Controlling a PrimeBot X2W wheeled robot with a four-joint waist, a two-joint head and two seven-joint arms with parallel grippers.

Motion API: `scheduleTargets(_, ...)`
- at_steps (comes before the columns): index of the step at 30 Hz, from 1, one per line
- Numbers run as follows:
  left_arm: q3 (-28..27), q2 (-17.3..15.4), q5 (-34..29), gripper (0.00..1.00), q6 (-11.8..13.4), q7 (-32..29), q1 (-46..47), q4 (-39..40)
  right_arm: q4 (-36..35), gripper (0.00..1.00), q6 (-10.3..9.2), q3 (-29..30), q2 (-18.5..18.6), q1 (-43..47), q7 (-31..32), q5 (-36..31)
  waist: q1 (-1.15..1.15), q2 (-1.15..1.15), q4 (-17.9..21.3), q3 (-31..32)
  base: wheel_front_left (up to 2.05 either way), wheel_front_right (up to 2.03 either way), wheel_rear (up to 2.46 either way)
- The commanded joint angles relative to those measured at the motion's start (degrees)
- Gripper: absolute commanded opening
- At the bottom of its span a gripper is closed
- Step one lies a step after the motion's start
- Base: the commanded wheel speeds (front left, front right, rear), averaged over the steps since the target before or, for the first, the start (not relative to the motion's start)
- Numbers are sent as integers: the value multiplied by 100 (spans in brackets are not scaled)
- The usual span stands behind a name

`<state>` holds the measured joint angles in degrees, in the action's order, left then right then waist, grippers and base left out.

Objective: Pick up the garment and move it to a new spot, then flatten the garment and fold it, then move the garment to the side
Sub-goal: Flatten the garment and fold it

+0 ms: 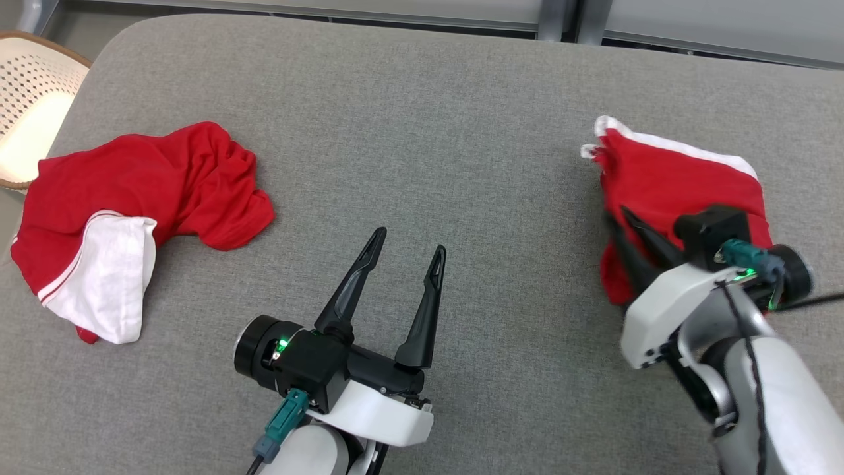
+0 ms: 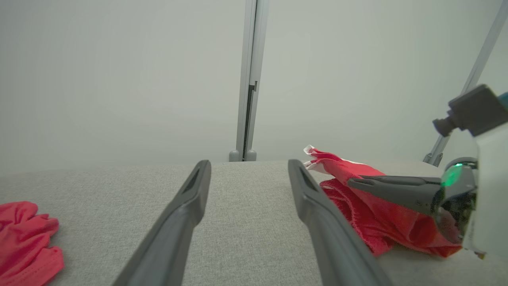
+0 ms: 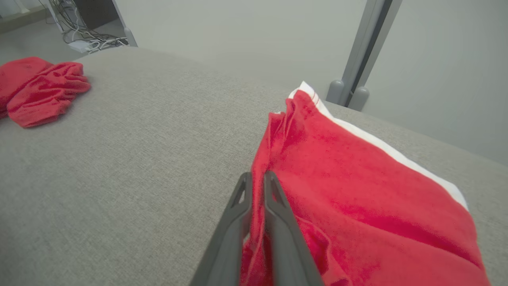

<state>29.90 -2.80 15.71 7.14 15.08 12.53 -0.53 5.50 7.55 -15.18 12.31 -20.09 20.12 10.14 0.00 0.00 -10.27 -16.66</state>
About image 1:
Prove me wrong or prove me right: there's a red garment with white trim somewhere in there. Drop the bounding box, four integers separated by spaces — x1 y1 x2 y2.
580 115 773 307

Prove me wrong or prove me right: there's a teal connector camera cable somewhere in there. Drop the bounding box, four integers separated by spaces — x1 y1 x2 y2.
247 388 311 475
720 239 844 312

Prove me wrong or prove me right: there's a red shirt with white sleeves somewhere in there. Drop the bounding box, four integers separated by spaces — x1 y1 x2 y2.
10 121 276 346

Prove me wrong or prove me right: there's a cream perforated laundry basket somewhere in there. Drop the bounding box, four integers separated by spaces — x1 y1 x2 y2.
0 30 93 192

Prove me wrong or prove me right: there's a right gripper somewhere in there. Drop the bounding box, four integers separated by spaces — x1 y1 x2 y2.
603 205 813 370

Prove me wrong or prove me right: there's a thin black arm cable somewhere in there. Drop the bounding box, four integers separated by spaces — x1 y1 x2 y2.
720 278 771 475

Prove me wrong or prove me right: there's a grey partition post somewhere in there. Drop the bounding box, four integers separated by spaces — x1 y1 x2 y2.
537 0 604 44
16 0 61 34

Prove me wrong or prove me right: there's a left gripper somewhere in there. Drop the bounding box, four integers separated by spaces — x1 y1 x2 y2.
234 227 448 447

